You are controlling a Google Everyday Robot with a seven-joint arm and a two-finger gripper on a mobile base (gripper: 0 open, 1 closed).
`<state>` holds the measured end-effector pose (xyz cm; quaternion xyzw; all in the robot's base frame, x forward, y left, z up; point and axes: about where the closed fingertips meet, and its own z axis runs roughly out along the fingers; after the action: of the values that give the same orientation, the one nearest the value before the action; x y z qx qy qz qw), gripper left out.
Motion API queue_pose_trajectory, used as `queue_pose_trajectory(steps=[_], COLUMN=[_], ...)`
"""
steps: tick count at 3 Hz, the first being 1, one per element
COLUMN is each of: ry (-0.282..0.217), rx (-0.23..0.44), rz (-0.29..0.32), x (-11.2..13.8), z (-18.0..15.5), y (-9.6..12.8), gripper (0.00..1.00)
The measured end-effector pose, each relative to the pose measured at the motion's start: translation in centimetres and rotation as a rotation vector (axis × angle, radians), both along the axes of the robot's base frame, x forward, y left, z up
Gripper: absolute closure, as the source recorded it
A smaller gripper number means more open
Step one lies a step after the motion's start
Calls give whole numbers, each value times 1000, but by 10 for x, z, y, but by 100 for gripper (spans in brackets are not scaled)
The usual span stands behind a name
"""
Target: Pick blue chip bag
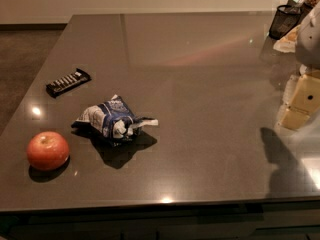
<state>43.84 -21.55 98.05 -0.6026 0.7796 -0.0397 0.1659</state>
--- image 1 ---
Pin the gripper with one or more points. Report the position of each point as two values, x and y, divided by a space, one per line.
308 43

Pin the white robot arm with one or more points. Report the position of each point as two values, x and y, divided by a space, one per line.
307 50

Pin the white snack bag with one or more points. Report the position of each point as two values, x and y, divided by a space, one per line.
287 43

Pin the blue white chip bag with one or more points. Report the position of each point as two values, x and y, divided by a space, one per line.
114 120

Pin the black mesh cup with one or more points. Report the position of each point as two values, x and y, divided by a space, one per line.
285 19

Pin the black candy bar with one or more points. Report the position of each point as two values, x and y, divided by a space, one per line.
67 83

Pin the red apple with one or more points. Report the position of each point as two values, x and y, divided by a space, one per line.
47 151

